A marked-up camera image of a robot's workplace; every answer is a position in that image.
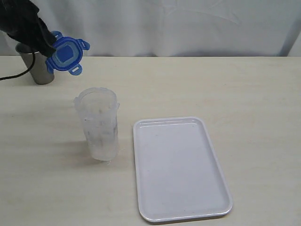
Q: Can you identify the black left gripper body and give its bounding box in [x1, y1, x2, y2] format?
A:
[0, 0, 40, 47]

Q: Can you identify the blue plastic lid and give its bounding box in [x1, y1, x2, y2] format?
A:
[45, 31, 90, 76]

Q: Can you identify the stainless steel cup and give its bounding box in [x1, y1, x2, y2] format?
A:
[16, 43, 55, 85]

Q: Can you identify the clear tall plastic container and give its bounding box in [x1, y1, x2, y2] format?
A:
[74, 88, 119, 161]

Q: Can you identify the white rectangular plastic tray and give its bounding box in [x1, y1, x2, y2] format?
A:
[133, 117, 233, 223]

